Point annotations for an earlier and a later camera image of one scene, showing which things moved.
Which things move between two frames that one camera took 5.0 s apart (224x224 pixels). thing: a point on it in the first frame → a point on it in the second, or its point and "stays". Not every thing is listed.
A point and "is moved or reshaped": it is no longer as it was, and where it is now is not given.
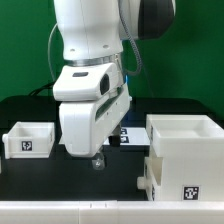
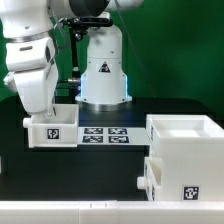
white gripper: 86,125 → 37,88
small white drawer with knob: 153,174 stays
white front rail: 112,212 stays
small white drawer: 29,139 is moved or reshaped
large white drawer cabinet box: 192,150 stays
